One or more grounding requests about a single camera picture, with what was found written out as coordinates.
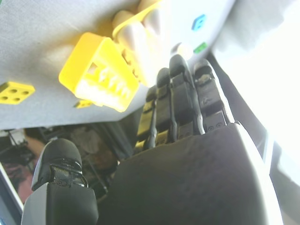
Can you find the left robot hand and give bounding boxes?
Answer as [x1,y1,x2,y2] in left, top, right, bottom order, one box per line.
[22,53,286,225]

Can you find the large yellow toy block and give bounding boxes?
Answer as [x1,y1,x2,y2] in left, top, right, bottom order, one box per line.
[58,0,172,113]

